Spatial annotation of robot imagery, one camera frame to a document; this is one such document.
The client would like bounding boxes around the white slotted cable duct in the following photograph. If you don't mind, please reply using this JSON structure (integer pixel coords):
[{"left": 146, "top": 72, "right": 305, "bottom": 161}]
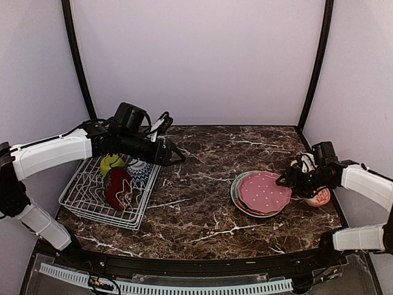
[{"left": 39, "top": 263, "right": 294, "bottom": 295}]

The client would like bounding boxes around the red teal floral plate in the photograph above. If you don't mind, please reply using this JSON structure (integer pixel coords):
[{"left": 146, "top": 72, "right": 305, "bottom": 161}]
[{"left": 230, "top": 171, "right": 285, "bottom": 218}]

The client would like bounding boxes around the red white patterned bowl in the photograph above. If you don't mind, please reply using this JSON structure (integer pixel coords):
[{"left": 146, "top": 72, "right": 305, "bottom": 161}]
[{"left": 305, "top": 187, "right": 331, "bottom": 207}]

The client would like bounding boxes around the black frame post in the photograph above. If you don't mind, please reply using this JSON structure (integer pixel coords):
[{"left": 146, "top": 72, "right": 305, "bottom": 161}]
[
  {"left": 61, "top": 0, "right": 98, "bottom": 119},
  {"left": 297, "top": 0, "right": 334, "bottom": 133}
]

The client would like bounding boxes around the left black frame post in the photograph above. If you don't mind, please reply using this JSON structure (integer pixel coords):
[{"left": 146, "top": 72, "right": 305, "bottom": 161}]
[{"left": 61, "top": 0, "right": 98, "bottom": 119}]

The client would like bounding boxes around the blue white patterned bowl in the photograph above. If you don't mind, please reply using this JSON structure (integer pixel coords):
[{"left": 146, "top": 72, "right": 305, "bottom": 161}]
[{"left": 126, "top": 161, "right": 153, "bottom": 184}]

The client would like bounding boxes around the right black frame post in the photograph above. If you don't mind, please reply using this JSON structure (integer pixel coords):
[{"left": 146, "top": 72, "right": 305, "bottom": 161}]
[{"left": 297, "top": 0, "right": 334, "bottom": 133}]

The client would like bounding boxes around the green teal plate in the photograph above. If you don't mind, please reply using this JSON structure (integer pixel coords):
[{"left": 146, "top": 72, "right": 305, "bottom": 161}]
[{"left": 235, "top": 175, "right": 283, "bottom": 216}]

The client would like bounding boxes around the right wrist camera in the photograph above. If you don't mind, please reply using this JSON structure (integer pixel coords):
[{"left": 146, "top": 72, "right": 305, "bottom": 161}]
[{"left": 290, "top": 152, "right": 317, "bottom": 173}]

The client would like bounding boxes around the pink dotted plate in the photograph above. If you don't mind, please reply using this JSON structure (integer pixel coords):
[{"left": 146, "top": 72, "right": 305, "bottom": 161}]
[{"left": 237, "top": 171, "right": 292, "bottom": 214}]

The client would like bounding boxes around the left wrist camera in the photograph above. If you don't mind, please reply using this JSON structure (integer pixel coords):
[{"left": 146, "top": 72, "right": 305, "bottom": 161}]
[{"left": 146, "top": 111, "right": 174, "bottom": 142}]

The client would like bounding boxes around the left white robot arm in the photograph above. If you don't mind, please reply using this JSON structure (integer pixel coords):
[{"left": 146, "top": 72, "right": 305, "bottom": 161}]
[{"left": 1, "top": 102, "right": 185, "bottom": 268}]

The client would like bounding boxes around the black rimmed cream plate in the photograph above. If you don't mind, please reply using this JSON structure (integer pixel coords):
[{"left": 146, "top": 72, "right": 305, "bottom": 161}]
[{"left": 232, "top": 200, "right": 281, "bottom": 219}]

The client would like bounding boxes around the dark red floral plate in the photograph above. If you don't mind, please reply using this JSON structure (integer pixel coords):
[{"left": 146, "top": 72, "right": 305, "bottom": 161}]
[{"left": 104, "top": 167, "right": 133, "bottom": 211}]

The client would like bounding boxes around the black front rail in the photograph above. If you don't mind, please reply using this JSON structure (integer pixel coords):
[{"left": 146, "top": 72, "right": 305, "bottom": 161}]
[{"left": 55, "top": 250, "right": 347, "bottom": 280}]

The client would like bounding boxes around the white wire dish rack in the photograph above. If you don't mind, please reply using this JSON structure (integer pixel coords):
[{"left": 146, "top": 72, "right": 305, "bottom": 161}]
[{"left": 59, "top": 154, "right": 160, "bottom": 230}]

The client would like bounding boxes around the green small bowl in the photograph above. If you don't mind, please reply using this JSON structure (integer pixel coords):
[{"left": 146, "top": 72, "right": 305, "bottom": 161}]
[{"left": 100, "top": 154, "right": 125, "bottom": 176}]

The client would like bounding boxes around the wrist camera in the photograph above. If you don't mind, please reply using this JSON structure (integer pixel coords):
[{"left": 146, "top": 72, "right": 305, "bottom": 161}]
[
  {"left": 146, "top": 111, "right": 174, "bottom": 142},
  {"left": 290, "top": 152, "right": 317, "bottom": 173}
]

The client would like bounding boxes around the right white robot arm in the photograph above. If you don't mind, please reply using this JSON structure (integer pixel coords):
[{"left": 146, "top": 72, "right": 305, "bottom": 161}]
[{"left": 276, "top": 141, "right": 392, "bottom": 267}]

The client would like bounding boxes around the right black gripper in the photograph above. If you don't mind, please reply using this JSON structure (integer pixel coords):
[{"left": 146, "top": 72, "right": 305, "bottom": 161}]
[{"left": 276, "top": 166, "right": 331, "bottom": 198}]

